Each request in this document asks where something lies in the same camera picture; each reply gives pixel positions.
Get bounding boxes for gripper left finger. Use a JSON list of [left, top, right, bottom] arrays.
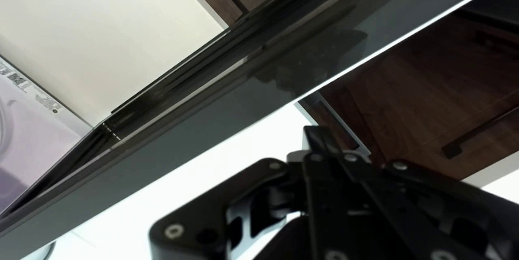
[[149, 126, 390, 260]]

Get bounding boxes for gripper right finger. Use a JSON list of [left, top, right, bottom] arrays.
[[340, 151, 519, 260]]

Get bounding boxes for black glass microwave door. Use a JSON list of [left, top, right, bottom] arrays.
[[0, 0, 519, 260]]

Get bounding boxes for wooden drawer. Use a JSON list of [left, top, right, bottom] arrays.
[[399, 95, 519, 181]]

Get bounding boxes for dark wooden cabinet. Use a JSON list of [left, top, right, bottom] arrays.
[[174, 0, 519, 181]]

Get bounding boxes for dark drawer handle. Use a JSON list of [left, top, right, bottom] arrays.
[[441, 106, 519, 160]]

